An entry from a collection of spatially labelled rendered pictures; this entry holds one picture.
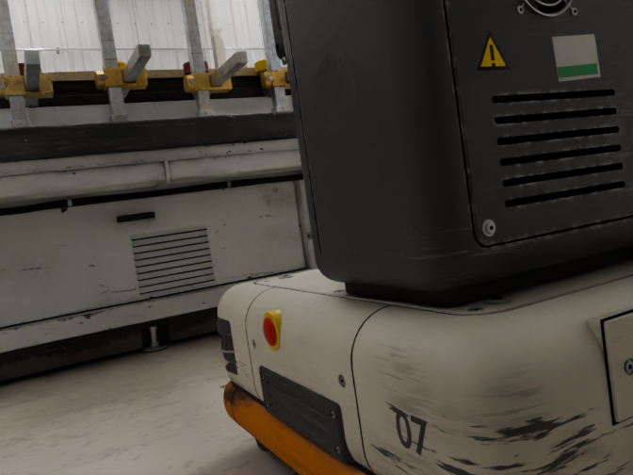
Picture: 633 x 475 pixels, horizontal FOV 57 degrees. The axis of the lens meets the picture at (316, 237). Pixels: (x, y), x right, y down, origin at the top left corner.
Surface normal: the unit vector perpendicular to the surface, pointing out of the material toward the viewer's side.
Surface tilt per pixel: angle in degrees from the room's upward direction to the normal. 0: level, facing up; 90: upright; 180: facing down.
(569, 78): 90
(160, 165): 90
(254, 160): 90
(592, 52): 90
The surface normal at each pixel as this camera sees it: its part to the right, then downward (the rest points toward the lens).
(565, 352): 0.33, -0.48
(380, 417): -0.88, 0.15
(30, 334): 0.45, -0.02
